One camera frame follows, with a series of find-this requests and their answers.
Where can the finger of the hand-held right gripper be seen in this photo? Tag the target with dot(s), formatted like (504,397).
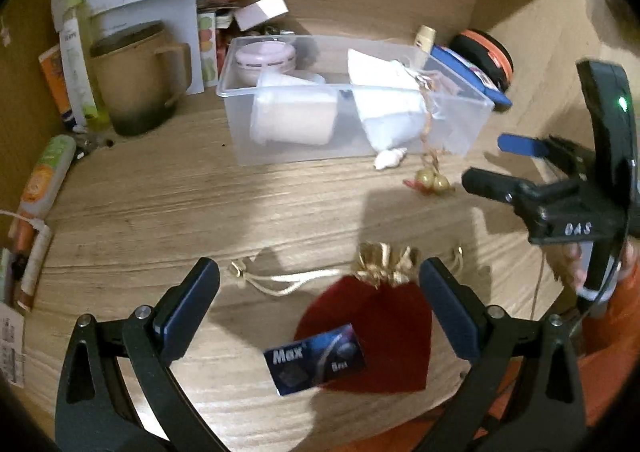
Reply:
(490,182)
(520,143)

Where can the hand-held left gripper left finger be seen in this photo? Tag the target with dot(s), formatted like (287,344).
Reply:
(187,312)

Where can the black and orange round case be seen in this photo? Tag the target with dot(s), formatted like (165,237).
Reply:
(487,55)

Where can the orange and green tube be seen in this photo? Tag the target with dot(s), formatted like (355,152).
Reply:
(45,177)

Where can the wooden desktop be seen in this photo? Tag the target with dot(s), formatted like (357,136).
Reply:
(200,212)

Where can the fruit print box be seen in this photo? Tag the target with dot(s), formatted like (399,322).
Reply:
(207,52)

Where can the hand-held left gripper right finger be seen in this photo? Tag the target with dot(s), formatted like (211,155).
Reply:
(450,312)

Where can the metal keyring clips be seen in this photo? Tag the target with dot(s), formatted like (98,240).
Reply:
(272,30)

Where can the person's right hand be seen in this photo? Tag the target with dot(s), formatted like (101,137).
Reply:
(576,262)

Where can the white seashell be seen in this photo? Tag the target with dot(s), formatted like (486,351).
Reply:
(391,158)

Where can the gold bells ornament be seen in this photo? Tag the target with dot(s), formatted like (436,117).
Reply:
(432,180)

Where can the white and orange tube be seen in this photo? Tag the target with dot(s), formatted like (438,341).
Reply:
(35,267)

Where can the small white box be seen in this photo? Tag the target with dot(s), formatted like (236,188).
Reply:
(262,12)

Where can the pink card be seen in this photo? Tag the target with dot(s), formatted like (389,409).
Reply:
(450,84)

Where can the pink round case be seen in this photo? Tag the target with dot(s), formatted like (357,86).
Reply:
(265,60)

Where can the white paper sheet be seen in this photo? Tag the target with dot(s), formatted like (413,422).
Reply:
(180,42)

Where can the person's right forearm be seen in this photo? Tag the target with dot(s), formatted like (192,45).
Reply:
(620,322)

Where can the brown ceramic mug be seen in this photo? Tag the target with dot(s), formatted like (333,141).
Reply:
(135,82)

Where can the green and white tube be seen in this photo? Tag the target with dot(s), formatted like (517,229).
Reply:
(77,57)

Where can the blue case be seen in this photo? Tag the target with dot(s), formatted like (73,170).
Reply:
(475,77)

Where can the orange packet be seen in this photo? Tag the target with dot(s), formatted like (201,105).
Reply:
(54,87)

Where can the white plastic tub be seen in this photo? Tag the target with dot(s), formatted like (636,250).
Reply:
(295,117)

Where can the white printed tag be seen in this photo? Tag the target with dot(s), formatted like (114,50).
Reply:
(11,347)

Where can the blue battery card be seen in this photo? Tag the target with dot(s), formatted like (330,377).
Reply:
(315,359)

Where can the clear plastic storage box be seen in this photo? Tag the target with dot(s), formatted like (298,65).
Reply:
(300,152)

